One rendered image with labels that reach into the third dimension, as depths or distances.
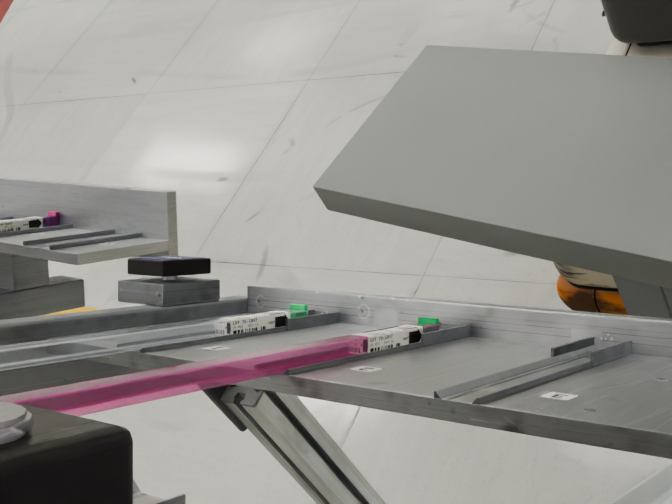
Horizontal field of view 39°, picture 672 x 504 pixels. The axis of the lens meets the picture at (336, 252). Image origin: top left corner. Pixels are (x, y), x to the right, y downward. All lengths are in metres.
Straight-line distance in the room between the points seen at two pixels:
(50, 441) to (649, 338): 0.46
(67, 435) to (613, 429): 0.27
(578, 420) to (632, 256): 0.42
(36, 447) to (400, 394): 0.30
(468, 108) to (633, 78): 0.17
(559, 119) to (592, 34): 1.17
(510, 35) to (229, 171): 0.73
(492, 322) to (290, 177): 1.56
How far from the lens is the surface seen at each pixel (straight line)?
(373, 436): 1.59
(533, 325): 0.63
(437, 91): 1.08
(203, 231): 2.20
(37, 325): 0.64
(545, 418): 0.42
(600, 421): 0.41
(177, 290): 0.71
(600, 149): 0.92
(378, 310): 0.69
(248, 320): 0.64
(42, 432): 0.19
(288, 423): 0.86
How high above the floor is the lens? 1.20
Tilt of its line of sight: 39 degrees down
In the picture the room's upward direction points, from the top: 34 degrees counter-clockwise
